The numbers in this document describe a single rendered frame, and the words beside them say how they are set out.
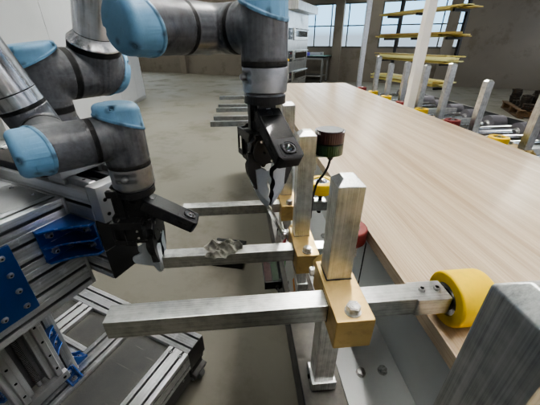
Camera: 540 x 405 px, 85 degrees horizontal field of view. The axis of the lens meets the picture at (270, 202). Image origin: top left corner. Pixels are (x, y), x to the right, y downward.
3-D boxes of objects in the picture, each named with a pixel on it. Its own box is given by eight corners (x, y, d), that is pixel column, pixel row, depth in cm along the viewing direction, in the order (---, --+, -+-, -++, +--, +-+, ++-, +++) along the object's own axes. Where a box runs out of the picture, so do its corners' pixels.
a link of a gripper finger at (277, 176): (272, 194, 64) (272, 153, 60) (284, 206, 59) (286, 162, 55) (259, 196, 63) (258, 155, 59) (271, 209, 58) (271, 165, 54)
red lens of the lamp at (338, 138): (317, 145, 57) (319, 134, 56) (311, 137, 62) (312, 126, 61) (348, 145, 58) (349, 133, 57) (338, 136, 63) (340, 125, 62)
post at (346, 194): (311, 405, 58) (339, 182, 35) (308, 386, 61) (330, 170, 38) (329, 402, 58) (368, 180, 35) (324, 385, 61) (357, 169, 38)
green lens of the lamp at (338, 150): (317, 157, 58) (317, 147, 57) (310, 148, 64) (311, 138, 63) (346, 157, 59) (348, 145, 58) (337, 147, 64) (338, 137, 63)
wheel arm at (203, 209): (183, 219, 88) (182, 207, 86) (185, 214, 91) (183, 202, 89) (326, 212, 91) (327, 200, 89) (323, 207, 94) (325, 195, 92)
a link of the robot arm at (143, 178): (155, 157, 58) (144, 173, 51) (159, 177, 60) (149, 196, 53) (116, 157, 57) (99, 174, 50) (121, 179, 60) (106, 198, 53)
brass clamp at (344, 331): (328, 349, 38) (332, 323, 35) (306, 276, 50) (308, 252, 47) (374, 345, 38) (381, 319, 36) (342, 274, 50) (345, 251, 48)
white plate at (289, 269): (293, 316, 69) (295, 284, 65) (280, 248, 92) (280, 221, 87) (296, 316, 69) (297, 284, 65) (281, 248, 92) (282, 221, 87)
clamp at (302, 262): (296, 274, 65) (296, 256, 62) (287, 238, 76) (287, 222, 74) (321, 272, 65) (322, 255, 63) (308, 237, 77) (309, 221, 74)
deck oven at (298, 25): (294, 104, 688) (299, -1, 591) (248, 100, 729) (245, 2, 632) (312, 94, 815) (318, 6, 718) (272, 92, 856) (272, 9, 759)
